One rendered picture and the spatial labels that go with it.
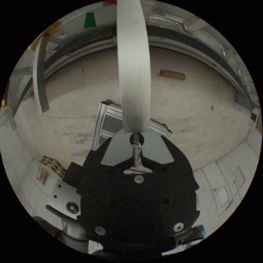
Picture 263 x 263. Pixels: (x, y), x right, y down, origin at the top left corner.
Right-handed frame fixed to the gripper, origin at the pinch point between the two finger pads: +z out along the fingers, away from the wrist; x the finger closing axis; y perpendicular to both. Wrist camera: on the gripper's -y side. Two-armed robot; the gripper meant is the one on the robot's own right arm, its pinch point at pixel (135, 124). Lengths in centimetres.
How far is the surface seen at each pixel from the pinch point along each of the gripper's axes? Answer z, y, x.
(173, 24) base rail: 12.6, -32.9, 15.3
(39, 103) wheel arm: 0.2, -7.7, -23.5
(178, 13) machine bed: 18, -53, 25
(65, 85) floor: 83, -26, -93
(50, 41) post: 6.6, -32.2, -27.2
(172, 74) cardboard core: 75, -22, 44
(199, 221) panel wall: -94, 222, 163
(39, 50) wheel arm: 0.4, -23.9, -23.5
